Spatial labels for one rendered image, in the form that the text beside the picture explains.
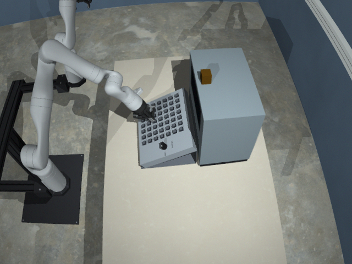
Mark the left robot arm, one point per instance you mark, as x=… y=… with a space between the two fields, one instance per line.
x=67 y=10

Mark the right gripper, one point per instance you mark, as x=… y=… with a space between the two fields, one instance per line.
x=144 y=111

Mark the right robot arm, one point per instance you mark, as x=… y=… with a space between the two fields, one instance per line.
x=36 y=157

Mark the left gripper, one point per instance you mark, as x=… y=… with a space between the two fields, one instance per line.
x=86 y=1

